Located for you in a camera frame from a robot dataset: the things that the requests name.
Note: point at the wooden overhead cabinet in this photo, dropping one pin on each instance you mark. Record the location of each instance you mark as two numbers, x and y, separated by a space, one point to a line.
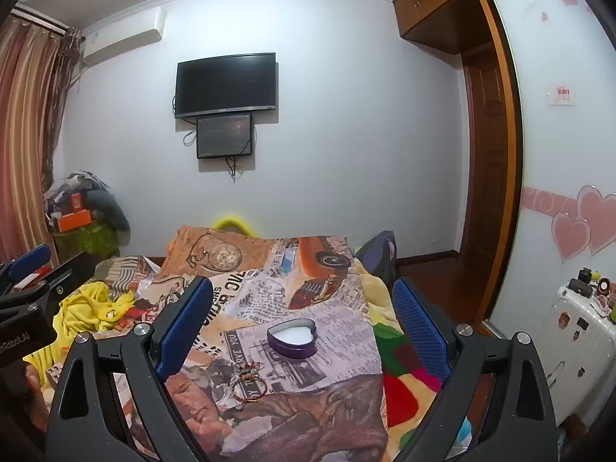
433 5

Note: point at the white curtain rail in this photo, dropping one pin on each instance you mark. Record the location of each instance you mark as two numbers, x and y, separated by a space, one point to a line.
41 19

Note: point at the newspaper print blanket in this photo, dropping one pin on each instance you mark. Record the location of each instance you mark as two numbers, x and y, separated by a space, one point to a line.
288 298

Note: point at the small orange box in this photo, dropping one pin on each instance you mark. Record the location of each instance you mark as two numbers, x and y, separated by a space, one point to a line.
77 201

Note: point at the pile of clothes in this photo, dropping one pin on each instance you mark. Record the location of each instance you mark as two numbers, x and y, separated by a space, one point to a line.
65 190

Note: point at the black jar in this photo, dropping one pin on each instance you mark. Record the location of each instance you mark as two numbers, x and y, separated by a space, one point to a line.
586 274

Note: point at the white suitcase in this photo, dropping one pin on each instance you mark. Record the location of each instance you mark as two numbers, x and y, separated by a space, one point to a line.
577 346

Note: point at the white air conditioner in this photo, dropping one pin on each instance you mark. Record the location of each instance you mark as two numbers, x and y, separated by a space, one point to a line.
125 38

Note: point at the black wall television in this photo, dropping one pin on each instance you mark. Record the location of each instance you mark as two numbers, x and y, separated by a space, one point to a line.
226 82

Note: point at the purple heart-shaped tin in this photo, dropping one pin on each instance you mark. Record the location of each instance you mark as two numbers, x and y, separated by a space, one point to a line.
293 346

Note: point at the brown wooden door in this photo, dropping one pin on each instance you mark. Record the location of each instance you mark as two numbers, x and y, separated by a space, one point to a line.
486 154

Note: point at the small black wall monitor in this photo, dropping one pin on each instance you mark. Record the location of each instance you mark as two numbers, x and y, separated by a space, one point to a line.
224 134

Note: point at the yellow hoop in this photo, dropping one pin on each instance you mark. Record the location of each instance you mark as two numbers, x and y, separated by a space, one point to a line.
231 216

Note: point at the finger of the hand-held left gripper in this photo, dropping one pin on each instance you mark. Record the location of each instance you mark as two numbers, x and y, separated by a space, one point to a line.
31 256
72 272

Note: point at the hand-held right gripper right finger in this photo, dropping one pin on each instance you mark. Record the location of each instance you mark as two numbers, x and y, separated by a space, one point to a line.
416 327

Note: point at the dark blue backpack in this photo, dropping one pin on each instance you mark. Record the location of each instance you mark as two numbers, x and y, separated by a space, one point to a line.
382 250

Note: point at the white sliding wardrobe door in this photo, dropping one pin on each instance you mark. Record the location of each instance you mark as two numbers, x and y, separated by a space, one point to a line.
553 154

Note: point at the striped brown curtain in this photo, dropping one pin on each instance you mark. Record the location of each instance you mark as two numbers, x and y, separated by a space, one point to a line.
24 130

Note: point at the black box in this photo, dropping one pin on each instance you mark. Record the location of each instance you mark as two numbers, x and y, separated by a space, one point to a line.
580 286

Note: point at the long orange box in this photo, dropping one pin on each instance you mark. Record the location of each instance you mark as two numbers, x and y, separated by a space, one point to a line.
72 221

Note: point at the yellow cloth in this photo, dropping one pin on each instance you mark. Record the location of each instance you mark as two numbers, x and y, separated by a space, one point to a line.
82 308

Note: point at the paper label with red print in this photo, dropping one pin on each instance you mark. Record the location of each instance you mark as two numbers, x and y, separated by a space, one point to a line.
562 94

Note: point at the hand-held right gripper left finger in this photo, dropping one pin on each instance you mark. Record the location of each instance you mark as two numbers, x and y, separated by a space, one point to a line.
190 320

